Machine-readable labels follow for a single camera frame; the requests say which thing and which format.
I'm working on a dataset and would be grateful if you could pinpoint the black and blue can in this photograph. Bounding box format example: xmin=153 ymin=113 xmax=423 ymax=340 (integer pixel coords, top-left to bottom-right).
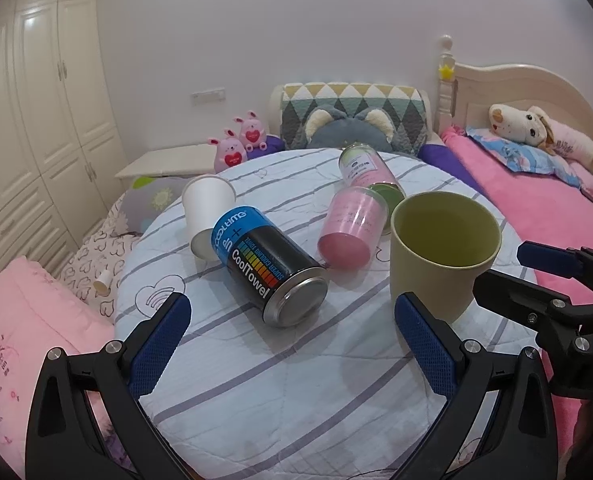
xmin=211 ymin=206 xmax=330 ymax=329

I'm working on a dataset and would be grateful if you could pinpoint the quilted triangle pattern cover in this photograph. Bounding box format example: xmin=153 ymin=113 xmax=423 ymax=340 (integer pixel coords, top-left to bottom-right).
xmin=278 ymin=81 xmax=430 ymax=157

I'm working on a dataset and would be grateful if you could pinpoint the grey bear cushion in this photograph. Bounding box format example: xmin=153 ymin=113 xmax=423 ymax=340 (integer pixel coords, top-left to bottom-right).
xmin=296 ymin=106 xmax=408 ymax=155

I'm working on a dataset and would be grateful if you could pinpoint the cream wardrobe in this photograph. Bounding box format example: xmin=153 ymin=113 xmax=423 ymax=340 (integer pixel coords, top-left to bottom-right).
xmin=0 ymin=0 xmax=128 ymax=302

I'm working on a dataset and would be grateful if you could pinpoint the pink bed with headboard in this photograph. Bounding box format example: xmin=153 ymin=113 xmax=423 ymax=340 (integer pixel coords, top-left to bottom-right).
xmin=441 ymin=127 xmax=593 ymax=461

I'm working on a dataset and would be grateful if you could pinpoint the white paper cup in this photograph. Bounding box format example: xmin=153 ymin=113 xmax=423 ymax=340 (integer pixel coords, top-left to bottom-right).
xmin=181 ymin=175 xmax=236 ymax=261

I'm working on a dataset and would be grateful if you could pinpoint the white bedside table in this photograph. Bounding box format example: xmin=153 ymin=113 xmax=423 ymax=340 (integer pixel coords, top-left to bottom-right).
xmin=114 ymin=144 xmax=218 ymax=181

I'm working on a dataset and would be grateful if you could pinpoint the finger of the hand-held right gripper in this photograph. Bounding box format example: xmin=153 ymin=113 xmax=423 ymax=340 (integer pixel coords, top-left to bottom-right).
xmin=518 ymin=240 xmax=593 ymax=307
xmin=473 ymin=269 xmax=593 ymax=382

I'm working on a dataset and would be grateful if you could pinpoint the blue floral pillow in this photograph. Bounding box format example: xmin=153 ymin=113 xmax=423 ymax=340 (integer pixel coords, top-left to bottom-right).
xmin=465 ymin=126 xmax=583 ymax=189

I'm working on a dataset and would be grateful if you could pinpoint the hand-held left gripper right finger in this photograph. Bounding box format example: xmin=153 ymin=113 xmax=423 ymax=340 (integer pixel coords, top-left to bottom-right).
xmin=395 ymin=292 xmax=560 ymax=480

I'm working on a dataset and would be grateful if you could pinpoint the green cup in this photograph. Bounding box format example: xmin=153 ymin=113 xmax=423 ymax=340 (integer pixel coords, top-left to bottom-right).
xmin=389 ymin=191 xmax=502 ymax=325

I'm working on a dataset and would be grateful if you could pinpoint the heart print sheet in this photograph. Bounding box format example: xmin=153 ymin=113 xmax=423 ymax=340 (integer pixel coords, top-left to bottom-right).
xmin=58 ymin=194 xmax=143 ymax=324

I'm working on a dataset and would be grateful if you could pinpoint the grey sun print pillow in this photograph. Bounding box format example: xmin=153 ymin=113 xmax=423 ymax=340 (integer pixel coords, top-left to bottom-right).
xmin=126 ymin=174 xmax=198 ymax=234

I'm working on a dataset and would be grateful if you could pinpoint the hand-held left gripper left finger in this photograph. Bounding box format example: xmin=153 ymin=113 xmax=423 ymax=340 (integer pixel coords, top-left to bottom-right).
xmin=25 ymin=292 xmax=192 ymax=480

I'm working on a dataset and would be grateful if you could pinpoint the cream plush dog toy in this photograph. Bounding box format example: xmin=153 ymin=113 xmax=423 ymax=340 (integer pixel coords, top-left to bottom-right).
xmin=487 ymin=103 xmax=593 ymax=182

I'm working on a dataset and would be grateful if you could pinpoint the pink bunny plush with bow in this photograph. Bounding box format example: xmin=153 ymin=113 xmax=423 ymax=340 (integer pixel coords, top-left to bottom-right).
xmin=233 ymin=110 xmax=270 ymax=153

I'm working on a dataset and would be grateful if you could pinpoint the small pink bunny plush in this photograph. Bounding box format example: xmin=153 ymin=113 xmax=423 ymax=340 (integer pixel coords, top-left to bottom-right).
xmin=207 ymin=129 xmax=250 ymax=173

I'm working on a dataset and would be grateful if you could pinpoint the clear jar with pink towel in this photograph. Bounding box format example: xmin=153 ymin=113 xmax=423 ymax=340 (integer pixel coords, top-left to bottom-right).
xmin=317 ymin=186 xmax=389 ymax=269

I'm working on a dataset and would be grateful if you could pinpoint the cream wooden bed headboard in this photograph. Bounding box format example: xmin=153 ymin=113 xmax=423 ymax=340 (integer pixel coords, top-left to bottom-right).
xmin=434 ymin=35 xmax=593 ymax=173

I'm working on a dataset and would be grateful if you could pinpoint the pink can with green lid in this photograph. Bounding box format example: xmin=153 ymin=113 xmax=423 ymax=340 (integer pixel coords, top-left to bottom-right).
xmin=339 ymin=143 xmax=407 ymax=211

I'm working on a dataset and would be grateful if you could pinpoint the small paper cup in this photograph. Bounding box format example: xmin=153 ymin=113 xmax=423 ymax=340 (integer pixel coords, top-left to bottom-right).
xmin=92 ymin=268 xmax=114 ymax=296

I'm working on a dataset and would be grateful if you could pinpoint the purple sheet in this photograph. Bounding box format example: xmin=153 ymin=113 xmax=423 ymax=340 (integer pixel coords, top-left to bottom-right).
xmin=246 ymin=134 xmax=483 ymax=197

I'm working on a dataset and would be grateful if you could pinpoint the pink embroidered quilt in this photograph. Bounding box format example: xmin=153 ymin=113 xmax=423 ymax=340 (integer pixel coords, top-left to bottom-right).
xmin=0 ymin=255 xmax=123 ymax=480

